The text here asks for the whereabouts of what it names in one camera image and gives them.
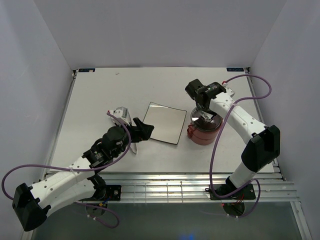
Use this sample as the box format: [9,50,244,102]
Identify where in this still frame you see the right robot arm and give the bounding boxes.
[185,79,281,199]

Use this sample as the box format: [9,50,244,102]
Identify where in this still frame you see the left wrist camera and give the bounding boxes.
[108,106,132,126]

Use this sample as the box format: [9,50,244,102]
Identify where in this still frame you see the metal tongs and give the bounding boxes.
[110,110,137,155]

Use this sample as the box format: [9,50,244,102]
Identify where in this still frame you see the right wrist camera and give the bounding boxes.
[221,81,235,97]

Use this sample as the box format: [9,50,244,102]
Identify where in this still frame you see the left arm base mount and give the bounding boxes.
[81,174,122,202]

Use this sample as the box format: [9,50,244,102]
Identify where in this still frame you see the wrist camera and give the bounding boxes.
[221,81,235,97]
[108,106,132,126]

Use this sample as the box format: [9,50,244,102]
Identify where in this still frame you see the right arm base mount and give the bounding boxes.
[204,181,256,200]

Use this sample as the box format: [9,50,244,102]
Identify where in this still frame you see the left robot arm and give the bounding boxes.
[12,117,154,232]

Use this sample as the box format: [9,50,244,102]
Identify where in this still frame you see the grey lunch box lid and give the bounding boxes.
[190,108,223,132]

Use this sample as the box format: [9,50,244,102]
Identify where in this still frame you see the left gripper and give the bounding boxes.
[112,117,154,158]

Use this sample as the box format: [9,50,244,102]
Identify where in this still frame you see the aluminium frame rail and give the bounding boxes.
[78,173,300,204]

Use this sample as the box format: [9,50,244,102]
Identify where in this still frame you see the pink bowl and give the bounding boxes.
[188,134,216,146]
[187,124,220,140]

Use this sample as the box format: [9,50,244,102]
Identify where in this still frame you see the white square plate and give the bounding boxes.
[143,102,187,145]

